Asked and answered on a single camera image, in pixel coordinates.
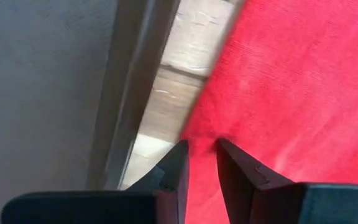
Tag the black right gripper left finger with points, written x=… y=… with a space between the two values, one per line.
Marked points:
x=104 y=208

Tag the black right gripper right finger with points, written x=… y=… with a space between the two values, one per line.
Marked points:
x=275 y=205

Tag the red cloth napkin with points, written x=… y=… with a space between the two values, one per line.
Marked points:
x=291 y=93

